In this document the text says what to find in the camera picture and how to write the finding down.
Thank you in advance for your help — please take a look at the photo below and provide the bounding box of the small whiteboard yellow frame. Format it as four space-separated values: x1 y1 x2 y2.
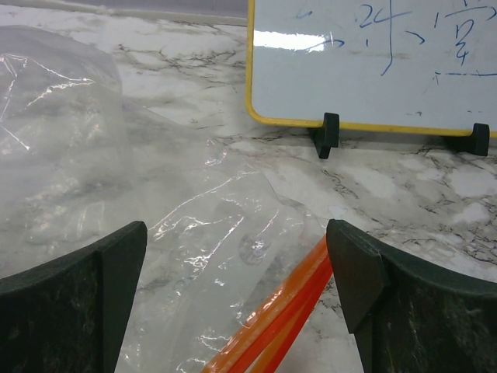
245 1 496 159

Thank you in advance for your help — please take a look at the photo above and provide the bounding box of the clear zip top bag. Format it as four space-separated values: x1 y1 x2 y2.
1 26 325 372

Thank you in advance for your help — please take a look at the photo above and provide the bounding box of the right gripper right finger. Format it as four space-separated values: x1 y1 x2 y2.
326 219 496 372

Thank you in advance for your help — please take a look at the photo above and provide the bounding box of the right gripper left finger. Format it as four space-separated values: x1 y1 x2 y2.
1 221 148 372

